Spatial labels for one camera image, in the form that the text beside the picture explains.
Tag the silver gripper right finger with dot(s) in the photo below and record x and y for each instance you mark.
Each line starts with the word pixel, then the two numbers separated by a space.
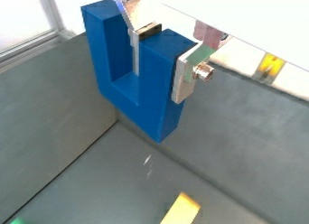
pixel 192 63

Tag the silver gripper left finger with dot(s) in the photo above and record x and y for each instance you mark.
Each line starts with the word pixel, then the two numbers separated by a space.
pixel 140 18

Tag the blue U-shaped block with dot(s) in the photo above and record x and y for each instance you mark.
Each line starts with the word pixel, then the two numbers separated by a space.
pixel 140 92

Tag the yellow long bar block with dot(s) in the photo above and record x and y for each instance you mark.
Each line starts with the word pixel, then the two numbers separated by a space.
pixel 183 211

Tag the green arch-shaped block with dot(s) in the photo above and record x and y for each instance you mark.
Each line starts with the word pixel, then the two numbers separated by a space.
pixel 18 221

